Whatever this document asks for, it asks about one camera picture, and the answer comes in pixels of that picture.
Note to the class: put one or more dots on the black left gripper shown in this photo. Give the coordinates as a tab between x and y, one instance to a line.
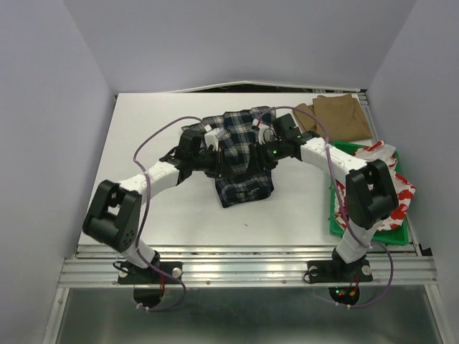
218	167

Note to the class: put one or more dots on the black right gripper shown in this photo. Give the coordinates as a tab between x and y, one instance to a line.
257	160

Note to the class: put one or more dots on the navy plaid skirt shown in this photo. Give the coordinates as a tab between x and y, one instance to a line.
236	137

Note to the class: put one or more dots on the brown pleated skirt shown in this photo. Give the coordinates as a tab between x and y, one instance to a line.
342	116

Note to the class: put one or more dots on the white red floral skirt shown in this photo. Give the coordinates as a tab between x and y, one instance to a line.
405	190

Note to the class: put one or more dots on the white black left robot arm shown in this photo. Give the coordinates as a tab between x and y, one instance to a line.
118	211

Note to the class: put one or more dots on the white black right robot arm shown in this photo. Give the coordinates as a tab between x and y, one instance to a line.
370	196

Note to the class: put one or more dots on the green plastic basket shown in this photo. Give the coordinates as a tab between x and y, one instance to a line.
397	236

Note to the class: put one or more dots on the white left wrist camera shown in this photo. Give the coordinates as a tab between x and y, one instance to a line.
212	138

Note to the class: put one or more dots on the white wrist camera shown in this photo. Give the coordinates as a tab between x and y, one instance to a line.
263	133
212	138

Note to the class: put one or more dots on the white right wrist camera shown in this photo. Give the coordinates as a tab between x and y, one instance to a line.
263	133

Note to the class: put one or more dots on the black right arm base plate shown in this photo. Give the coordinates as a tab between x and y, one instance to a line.
333	271

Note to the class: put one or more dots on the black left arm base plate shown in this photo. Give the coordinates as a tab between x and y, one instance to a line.
129	274

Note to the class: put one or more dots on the aluminium frame rail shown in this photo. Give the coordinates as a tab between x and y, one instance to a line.
246	266

